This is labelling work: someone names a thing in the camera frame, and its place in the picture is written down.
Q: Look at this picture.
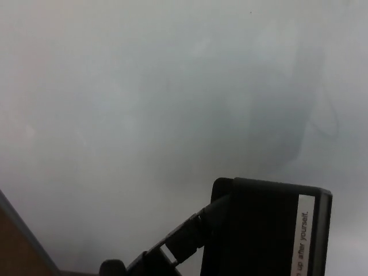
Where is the black magnetic marker holder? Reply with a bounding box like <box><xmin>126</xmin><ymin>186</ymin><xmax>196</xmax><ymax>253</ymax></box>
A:
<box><xmin>200</xmin><ymin>177</ymin><xmax>334</xmax><ymax>276</ymax></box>

